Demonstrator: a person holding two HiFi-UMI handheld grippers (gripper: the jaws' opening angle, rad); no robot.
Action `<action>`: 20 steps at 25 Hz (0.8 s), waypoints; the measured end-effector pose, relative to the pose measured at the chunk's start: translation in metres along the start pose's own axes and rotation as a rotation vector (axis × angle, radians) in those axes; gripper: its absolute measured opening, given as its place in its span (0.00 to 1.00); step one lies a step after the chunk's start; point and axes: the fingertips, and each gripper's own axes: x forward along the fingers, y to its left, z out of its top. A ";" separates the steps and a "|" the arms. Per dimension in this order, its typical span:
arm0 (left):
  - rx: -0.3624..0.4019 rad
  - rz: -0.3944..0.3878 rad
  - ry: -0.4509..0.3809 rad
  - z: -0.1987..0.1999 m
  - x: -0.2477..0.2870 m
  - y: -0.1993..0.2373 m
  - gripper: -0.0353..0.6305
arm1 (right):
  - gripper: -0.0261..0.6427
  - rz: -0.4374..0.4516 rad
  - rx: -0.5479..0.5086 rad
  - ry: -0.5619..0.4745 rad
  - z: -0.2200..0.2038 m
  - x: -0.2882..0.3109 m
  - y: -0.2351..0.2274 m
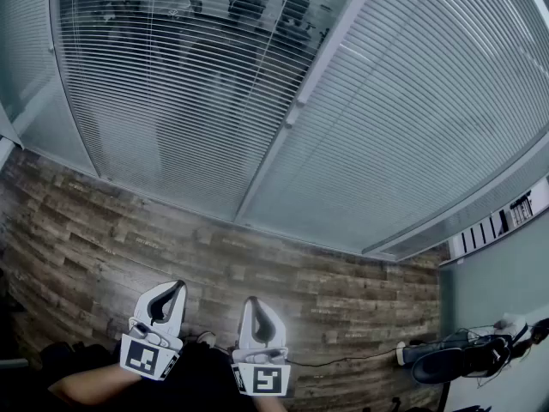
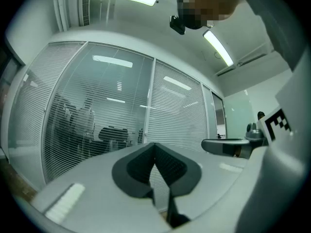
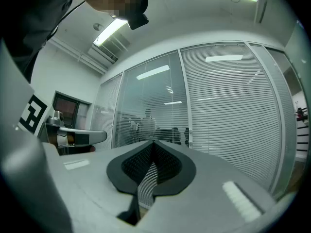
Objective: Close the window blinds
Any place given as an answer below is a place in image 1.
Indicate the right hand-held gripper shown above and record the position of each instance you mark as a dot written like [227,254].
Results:
[261,376]

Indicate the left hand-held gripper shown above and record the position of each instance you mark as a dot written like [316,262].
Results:
[141,356]

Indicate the person's left forearm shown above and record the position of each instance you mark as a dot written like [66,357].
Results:
[94,384]

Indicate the person's right forearm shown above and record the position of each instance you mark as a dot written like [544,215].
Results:
[270,404]

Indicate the person's white shoe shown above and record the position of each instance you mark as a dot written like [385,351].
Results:
[206,337]

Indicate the person's black clothing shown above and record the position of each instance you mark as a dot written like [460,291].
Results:
[201,380]

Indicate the white wall strip black bars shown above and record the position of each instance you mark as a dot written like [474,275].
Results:
[489,230]

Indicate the white window frame post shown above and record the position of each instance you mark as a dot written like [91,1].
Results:
[330,54]

